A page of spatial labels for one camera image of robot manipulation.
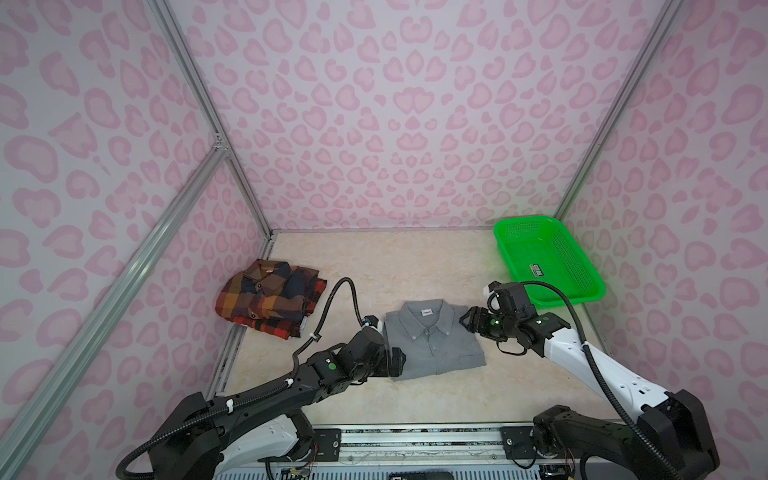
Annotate left corner aluminium post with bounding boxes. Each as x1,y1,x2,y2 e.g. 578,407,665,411
146,0,273,240

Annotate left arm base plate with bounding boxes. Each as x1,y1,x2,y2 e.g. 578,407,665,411
261,428,342,462

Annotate right corner aluminium post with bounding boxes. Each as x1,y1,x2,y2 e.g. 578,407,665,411
554,0,687,223

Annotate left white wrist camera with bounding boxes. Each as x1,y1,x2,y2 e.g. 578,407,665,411
362,315,383,333

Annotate diagonal aluminium frame bar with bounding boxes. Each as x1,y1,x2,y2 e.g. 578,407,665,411
1,144,229,479

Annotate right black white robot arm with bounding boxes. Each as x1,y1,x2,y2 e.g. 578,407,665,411
460,281,721,479

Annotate right black corrugated cable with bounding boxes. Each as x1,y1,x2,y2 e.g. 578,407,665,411
519,280,685,480

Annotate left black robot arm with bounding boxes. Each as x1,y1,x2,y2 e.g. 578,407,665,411
148,327,407,479

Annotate folded plaid flannel shirt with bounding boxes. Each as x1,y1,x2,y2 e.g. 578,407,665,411
214,259,327,340

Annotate corner aluminium post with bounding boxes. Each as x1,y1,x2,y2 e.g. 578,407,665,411
146,0,273,240
554,0,687,223

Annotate left black corrugated cable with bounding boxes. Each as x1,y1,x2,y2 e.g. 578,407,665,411
115,276,367,480

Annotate black corrugated cable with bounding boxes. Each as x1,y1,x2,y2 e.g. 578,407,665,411
115,276,367,480
519,280,685,480

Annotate green plastic basket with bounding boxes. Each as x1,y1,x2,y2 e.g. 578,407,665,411
493,216,606,305

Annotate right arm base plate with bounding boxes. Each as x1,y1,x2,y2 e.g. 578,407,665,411
499,424,583,464

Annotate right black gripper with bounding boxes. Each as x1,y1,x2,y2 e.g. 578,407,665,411
456,305,518,342

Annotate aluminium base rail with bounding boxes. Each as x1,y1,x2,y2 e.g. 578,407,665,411
161,419,685,480

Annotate grey long sleeve shirt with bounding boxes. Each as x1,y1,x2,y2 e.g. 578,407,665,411
384,299,486,381

